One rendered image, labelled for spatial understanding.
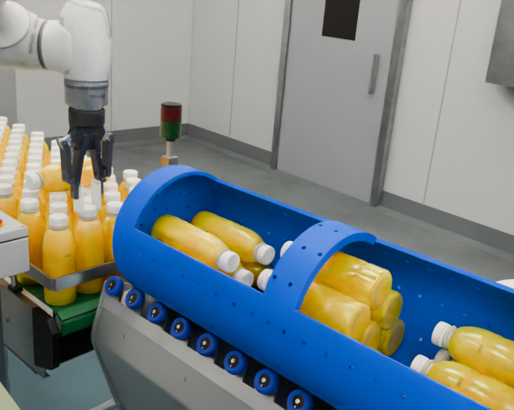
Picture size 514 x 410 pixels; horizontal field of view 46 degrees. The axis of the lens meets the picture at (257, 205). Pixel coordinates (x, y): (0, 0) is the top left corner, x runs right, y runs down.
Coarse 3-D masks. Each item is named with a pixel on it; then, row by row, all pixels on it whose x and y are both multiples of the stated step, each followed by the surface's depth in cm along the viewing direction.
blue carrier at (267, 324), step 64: (192, 192) 135; (128, 256) 120; (320, 256) 95; (384, 256) 110; (192, 320) 115; (256, 320) 98; (448, 320) 106; (512, 320) 97; (320, 384) 92; (384, 384) 83
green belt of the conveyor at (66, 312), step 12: (24, 288) 142; (36, 288) 142; (84, 300) 139; (96, 300) 140; (60, 312) 133; (72, 312) 135; (84, 312) 136; (72, 324) 134; (84, 324) 136; (60, 336) 134
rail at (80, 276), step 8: (104, 264) 139; (112, 264) 141; (80, 272) 135; (88, 272) 136; (96, 272) 138; (104, 272) 140; (112, 272) 141; (56, 280) 131; (64, 280) 132; (72, 280) 134; (80, 280) 135; (88, 280) 137; (56, 288) 131; (64, 288) 133
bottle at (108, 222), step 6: (108, 216) 142; (114, 216) 141; (102, 222) 142; (108, 222) 141; (114, 222) 141; (108, 228) 141; (108, 234) 141; (108, 240) 141; (108, 246) 142; (108, 252) 142; (108, 258) 143; (108, 276) 144; (120, 276) 145; (126, 282) 147
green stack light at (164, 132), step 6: (162, 126) 180; (168, 126) 179; (174, 126) 179; (180, 126) 181; (162, 132) 180; (168, 132) 180; (174, 132) 180; (180, 132) 182; (168, 138) 180; (174, 138) 181
